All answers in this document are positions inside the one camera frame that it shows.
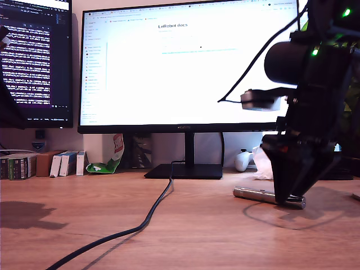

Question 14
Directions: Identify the brown cardboard box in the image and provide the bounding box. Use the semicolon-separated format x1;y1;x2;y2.
35;150;67;177

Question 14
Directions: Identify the green labelled box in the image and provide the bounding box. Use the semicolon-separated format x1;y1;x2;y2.
7;156;30;180

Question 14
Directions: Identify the white game controller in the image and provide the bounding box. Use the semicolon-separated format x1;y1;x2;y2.
235;148;254;173

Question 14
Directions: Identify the thin black monitor cable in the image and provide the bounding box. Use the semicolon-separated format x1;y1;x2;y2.
219;132;226;168

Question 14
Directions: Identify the black Huawei computer monitor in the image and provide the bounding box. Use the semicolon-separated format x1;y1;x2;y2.
77;0;302;180

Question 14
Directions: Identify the grey patterned packet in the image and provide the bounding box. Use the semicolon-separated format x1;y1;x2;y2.
132;133;152;169

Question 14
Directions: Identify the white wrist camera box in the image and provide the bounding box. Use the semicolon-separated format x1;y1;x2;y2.
240;87;296;112

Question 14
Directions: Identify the white blue small box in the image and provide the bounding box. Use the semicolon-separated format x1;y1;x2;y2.
58;151;78;177
75;151;87;177
49;152;67;178

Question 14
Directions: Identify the green white snack bag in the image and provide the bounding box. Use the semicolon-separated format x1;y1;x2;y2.
85;133;125;174

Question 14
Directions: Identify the dark labelled box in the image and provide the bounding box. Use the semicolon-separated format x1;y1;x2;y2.
0;157;10;180

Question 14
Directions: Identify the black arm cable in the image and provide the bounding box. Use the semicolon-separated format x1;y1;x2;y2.
217;0;309;104

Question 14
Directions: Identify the thick black cable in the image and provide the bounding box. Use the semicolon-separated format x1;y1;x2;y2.
42;160;186;270

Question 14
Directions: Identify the black monitor with dark screen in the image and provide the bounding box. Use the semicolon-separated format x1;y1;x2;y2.
0;0;74;129

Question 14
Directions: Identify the white crumpled plastic bag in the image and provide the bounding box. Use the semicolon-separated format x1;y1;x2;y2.
251;146;275;181

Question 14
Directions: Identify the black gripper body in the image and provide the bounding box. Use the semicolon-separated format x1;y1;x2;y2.
260;112;345;158

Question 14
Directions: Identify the silver metallic laser pointer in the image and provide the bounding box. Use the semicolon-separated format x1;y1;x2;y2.
232;186;306;210

